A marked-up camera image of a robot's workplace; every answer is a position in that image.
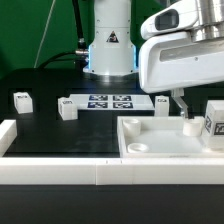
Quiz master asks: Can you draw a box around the white marker base plate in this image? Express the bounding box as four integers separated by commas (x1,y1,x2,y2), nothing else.
70,94,154,110

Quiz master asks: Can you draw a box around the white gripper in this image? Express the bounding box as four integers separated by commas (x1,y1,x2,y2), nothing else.
139,1,224,119

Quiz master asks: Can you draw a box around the white U-shaped obstacle fence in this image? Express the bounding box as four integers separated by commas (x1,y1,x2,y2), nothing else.
0,120,224,185

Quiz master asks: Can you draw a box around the thin white cable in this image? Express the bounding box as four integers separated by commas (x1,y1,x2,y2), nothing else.
33,0,57,69

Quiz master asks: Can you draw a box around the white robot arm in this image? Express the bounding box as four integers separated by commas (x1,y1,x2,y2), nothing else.
84,0,224,114

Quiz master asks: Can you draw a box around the white square tabletop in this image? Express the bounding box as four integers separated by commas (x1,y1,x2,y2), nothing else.
117,116,224,158

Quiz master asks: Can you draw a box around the black cable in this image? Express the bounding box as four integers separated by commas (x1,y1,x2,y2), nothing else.
38,0,90,69

